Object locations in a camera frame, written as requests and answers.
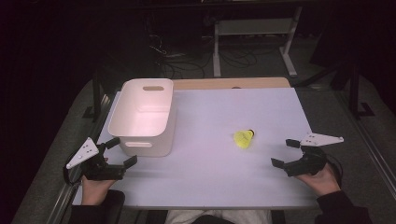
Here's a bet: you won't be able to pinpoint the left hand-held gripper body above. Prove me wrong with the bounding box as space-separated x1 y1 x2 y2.
65 136 127 181

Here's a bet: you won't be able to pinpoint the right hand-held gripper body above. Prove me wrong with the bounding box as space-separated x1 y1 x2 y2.
283 133 345 177

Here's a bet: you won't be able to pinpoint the white plastic bin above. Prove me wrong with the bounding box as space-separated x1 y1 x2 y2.
107 77 176 158

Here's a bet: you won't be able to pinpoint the yellow shuttlecock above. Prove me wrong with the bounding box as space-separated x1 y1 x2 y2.
233 129 256 149

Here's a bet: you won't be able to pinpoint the person's left hand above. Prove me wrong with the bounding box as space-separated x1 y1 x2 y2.
81 175 117 206

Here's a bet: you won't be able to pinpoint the person's right hand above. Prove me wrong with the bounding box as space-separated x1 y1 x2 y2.
295 162 342 198

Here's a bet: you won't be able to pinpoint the black metal stand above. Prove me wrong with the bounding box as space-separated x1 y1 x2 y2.
347 62 376 120
82 71 110 122

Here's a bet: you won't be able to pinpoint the white table mat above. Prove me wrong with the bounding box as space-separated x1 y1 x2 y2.
72 87 325 210

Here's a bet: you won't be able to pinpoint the person's legs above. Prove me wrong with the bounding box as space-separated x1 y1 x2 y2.
164 208 274 224

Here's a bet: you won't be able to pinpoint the wooden table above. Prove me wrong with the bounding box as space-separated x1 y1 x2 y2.
172 77 291 91

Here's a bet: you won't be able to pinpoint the left hand-held gripper cable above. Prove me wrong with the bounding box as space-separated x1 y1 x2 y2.
63 161 76 188

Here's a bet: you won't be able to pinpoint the hand-held gripper cable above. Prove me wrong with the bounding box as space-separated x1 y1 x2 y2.
63 161 76 188
326 153 344 188

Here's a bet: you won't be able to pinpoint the right hand-held gripper cable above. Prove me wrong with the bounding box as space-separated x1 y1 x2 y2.
326 153 344 188

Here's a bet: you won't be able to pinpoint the black floor cables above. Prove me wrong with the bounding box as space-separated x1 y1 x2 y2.
148 43 260 79

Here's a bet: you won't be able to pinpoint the white desk frame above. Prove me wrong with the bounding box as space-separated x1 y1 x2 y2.
212 6 304 78

